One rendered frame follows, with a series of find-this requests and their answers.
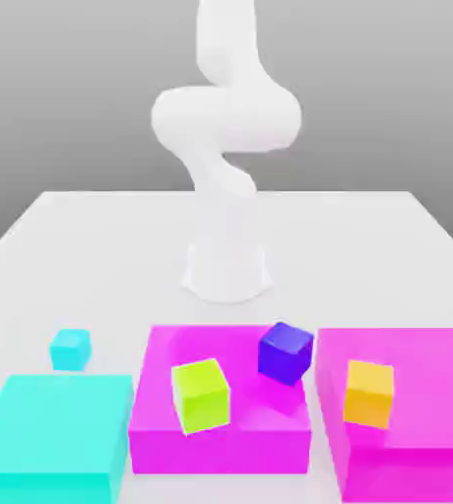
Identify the small blue cube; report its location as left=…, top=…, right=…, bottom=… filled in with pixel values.
left=256, top=321, right=315, bottom=388

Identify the small lime green cube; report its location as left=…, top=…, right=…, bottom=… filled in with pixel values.
left=170, top=357, right=231, bottom=436

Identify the small cyan cube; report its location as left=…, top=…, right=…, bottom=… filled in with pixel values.
left=48, top=328, right=93, bottom=372

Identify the small orange cube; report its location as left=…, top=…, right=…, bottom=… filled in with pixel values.
left=342, top=358, right=396, bottom=430

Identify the large magenta box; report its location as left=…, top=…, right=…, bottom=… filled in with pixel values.
left=127, top=324, right=313, bottom=476

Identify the large cyan box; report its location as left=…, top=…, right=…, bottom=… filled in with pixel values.
left=0, top=373, right=135, bottom=504

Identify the large pink box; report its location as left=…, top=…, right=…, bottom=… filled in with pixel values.
left=314, top=327, right=453, bottom=504

